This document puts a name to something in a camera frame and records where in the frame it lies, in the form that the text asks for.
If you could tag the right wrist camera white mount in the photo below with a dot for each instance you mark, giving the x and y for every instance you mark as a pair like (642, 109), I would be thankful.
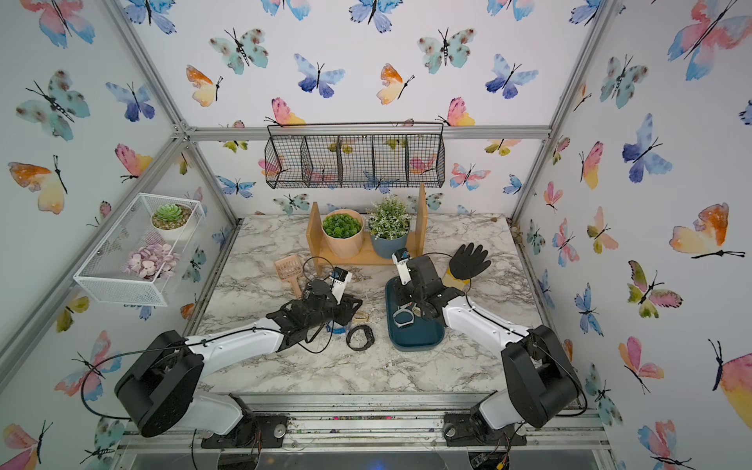
(400, 259)

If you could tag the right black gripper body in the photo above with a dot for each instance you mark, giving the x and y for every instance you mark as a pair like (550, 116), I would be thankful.
(404, 294)

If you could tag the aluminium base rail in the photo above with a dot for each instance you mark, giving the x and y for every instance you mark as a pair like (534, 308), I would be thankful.
(403, 431)

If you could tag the beige watch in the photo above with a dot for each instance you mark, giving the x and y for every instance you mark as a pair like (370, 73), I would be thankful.
(360, 317)

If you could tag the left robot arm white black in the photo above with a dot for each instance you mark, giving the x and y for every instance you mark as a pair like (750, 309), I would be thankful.
(160, 391)

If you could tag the teal plastic storage box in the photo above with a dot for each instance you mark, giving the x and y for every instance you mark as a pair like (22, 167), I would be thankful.
(422, 336)

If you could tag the white pot succulent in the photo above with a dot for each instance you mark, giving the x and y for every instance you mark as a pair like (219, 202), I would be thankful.
(169, 219)

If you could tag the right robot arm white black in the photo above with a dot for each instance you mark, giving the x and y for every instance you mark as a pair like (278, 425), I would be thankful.
(540, 381)

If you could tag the blue pot white-green plant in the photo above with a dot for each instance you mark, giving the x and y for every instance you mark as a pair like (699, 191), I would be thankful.
(389, 226)

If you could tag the wooden shelf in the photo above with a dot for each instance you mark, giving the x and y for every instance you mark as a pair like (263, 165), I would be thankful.
(363, 253)

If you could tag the black watch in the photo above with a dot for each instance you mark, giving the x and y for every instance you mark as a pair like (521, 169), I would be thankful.
(360, 338)

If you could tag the white mesh wall basket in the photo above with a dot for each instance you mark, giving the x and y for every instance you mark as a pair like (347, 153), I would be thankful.
(101, 275)

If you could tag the black wire wall basket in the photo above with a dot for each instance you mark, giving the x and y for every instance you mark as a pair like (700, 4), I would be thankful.
(372, 156)

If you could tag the pink artificial flowers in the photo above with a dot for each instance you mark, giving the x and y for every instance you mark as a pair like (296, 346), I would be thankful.
(153, 262)

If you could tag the black yellow work glove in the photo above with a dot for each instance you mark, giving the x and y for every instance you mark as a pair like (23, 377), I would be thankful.
(467, 263)

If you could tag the pink pot green plant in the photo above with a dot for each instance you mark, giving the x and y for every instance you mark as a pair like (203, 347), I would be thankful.
(343, 232)

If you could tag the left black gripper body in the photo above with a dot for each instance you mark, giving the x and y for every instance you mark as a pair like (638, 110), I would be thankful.
(330, 312)

